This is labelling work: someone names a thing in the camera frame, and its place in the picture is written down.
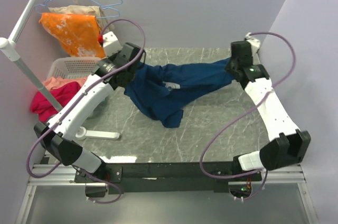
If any orange patterned cloth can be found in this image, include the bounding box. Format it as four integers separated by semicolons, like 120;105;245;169
39;13;106;59

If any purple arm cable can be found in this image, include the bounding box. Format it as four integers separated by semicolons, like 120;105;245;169
26;18;146;204
199;31;296;201

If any white plastic laundry basket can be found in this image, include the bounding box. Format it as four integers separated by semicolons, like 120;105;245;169
47;57;100;79

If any blue t-shirt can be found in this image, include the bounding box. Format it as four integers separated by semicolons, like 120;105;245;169
124;58;234;128

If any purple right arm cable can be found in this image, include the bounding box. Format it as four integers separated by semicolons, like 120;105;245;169
199;31;296;201

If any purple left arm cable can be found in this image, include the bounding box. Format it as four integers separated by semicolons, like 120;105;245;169
26;18;146;204

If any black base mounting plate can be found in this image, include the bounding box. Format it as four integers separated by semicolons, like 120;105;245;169
74;162;262;198

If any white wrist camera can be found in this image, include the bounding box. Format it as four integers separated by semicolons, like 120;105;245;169
98;31;122;57
245;32;261;51

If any magenta t-shirt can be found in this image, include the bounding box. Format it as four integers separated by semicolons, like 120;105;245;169
30;81;84;122

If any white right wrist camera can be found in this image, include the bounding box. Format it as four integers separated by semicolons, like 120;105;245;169
245;32;261;51

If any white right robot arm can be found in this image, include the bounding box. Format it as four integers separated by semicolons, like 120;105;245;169
226;38;311;181

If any white clothes rack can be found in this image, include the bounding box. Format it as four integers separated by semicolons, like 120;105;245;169
0;0;121;141

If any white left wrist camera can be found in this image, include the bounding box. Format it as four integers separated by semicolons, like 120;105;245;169
98;31;122;57

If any pink t-shirt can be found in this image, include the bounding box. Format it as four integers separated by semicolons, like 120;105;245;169
43;76;88;99

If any aluminium rail frame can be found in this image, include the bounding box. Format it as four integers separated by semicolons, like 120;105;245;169
16;165;319;223

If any beige cloth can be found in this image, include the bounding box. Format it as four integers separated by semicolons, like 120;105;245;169
49;5;109;30

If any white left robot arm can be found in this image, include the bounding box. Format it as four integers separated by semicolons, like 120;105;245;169
34;43;145;183

